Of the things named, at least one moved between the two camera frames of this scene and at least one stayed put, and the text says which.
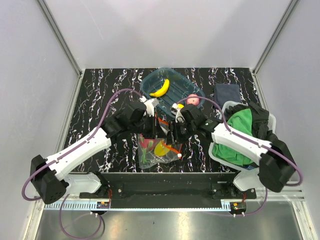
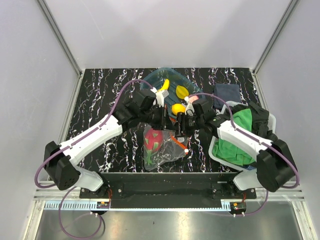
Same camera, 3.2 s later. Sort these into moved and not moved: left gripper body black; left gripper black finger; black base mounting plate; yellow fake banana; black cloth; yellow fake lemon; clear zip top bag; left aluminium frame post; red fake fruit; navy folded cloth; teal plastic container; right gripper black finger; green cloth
Moved: yellow fake lemon; right gripper black finger; red fake fruit; left gripper body black; clear zip top bag; left gripper black finger
Not moved: navy folded cloth; teal plastic container; green cloth; black base mounting plate; left aluminium frame post; black cloth; yellow fake banana
